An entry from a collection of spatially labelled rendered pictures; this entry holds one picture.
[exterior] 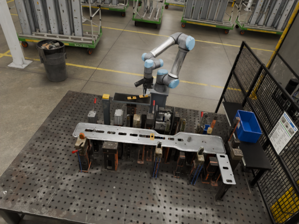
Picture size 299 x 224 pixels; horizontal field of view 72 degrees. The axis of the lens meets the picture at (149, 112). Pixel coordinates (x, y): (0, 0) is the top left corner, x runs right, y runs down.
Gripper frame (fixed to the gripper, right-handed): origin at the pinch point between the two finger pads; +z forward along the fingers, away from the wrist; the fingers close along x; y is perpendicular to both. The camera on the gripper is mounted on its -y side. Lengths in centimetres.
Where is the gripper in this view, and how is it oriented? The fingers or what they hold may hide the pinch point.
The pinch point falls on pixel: (143, 94)
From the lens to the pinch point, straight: 198.7
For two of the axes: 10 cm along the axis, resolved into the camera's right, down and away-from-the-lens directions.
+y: 9.6, -1.0, 2.6
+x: -2.6, -6.4, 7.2
